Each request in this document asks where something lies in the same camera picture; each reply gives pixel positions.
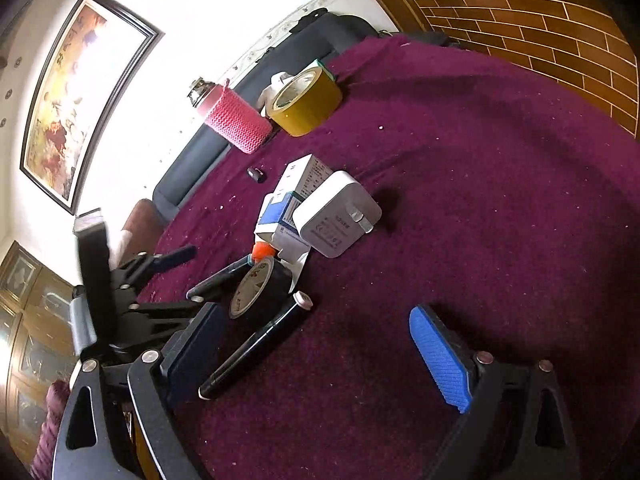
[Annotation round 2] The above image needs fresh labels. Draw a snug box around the wooden glass door cabinet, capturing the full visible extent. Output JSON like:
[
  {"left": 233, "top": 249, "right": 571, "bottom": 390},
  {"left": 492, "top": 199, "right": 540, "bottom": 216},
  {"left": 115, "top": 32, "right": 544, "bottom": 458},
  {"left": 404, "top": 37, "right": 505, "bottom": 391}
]
[{"left": 0, "top": 240, "right": 86, "bottom": 461}]

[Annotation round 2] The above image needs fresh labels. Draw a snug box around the black leather sofa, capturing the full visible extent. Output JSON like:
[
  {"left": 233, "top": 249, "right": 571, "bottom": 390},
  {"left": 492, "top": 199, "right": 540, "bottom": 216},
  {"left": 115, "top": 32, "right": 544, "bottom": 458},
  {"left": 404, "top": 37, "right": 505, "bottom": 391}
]
[{"left": 151, "top": 10, "right": 451, "bottom": 208}]

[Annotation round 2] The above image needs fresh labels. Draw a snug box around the framed wall painting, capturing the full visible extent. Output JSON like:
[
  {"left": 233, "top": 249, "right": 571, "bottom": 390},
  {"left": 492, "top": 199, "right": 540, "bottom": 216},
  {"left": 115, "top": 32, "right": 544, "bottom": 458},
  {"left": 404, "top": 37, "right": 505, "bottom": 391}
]
[{"left": 19, "top": 0, "right": 166, "bottom": 216}]

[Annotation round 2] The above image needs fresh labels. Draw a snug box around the white crumpled cloth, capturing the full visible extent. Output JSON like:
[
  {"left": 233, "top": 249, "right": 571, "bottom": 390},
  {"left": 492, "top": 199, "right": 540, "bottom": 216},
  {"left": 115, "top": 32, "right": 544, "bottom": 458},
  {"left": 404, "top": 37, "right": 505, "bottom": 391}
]
[{"left": 257, "top": 72, "right": 296, "bottom": 113}]

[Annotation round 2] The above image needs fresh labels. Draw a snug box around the black electrical tape roll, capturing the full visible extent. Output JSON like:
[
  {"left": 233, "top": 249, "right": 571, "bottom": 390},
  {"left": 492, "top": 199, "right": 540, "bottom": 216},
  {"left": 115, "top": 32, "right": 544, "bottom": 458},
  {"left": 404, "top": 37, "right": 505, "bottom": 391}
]
[{"left": 229, "top": 256, "right": 301, "bottom": 326}]

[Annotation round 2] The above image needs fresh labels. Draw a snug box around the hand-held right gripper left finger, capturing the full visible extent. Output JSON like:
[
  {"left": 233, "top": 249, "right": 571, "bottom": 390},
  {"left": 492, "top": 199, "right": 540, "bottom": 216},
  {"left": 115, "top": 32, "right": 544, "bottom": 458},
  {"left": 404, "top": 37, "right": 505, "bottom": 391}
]
[{"left": 51, "top": 302, "right": 230, "bottom": 480}]

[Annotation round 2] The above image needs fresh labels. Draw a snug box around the pink knitted sleeve thermos bottle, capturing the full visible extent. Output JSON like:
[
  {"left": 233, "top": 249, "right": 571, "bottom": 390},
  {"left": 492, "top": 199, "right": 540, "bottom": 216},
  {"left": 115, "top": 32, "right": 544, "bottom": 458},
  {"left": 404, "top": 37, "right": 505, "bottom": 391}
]
[{"left": 187, "top": 76, "right": 273, "bottom": 155}]

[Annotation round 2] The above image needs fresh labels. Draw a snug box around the yellow-brown packing tape roll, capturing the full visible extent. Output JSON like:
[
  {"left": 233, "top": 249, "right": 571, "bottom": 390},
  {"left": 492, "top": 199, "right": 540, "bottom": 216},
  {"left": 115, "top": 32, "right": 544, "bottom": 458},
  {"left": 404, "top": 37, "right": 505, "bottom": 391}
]
[{"left": 265, "top": 66, "right": 344, "bottom": 137}]

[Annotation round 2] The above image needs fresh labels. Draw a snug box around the blue white medicine box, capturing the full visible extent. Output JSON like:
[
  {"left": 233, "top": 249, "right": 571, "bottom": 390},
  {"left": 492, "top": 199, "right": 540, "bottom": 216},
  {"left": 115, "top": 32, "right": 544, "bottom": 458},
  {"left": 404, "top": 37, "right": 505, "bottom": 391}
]
[{"left": 254, "top": 191, "right": 312, "bottom": 281}]

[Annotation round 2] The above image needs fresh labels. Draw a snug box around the purple tablecloth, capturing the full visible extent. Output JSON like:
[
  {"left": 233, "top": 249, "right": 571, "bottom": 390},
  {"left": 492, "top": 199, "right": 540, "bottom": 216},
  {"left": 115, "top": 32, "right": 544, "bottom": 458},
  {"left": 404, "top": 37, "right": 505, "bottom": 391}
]
[{"left": 135, "top": 35, "right": 640, "bottom": 480}]

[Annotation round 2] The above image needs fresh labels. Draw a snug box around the brown armchair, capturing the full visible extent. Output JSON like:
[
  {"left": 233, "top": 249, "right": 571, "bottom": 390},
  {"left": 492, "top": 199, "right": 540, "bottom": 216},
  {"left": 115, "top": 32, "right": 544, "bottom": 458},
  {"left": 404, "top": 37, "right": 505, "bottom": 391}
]
[{"left": 117, "top": 198, "right": 168, "bottom": 261}]

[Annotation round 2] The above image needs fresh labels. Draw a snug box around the wooden brick pattern counter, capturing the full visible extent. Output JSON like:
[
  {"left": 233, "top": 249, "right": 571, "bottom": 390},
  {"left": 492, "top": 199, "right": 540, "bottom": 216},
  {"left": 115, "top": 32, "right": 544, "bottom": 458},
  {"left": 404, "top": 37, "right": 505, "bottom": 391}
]
[{"left": 345, "top": 0, "right": 640, "bottom": 138}]

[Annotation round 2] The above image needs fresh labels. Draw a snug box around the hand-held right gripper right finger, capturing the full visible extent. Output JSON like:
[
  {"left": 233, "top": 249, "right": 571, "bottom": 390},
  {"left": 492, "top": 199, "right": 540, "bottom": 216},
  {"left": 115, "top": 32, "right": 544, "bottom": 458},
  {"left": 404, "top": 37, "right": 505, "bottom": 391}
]
[{"left": 409, "top": 304, "right": 583, "bottom": 480}]

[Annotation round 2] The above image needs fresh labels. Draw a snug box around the dark purple cloth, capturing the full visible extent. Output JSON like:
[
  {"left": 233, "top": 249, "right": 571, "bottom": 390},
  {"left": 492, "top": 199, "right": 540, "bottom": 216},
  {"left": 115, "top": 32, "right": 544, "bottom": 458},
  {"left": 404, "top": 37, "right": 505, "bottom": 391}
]
[{"left": 30, "top": 380, "right": 73, "bottom": 480}]

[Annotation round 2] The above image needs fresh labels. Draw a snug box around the white USB charger plug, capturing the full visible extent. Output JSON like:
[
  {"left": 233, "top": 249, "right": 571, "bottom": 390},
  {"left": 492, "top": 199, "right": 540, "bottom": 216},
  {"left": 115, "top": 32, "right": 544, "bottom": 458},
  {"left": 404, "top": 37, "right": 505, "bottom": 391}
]
[{"left": 291, "top": 170, "right": 382, "bottom": 259}]

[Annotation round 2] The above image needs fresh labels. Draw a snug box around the white green medicine box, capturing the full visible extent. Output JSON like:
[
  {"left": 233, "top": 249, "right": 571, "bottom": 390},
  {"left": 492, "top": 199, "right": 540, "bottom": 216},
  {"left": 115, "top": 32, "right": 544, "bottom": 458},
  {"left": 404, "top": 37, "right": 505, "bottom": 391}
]
[{"left": 280, "top": 154, "right": 331, "bottom": 201}]

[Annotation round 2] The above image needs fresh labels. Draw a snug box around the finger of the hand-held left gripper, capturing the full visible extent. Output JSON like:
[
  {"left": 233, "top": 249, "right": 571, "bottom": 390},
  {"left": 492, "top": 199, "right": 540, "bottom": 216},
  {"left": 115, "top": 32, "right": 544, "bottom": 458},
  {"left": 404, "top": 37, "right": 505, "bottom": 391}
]
[
  {"left": 120, "top": 259, "right": 252, "bottom": 333},
  {"left": 112, "top": 246, "right": 197, "bottom": 286}
]

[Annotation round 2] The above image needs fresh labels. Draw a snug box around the black pen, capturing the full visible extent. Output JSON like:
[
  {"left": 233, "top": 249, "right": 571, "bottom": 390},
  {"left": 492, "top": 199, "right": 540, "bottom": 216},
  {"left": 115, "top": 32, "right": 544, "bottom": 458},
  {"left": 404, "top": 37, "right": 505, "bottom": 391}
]
[{"left": 198, "top": 291, "right": 314, "bottom": 401}]

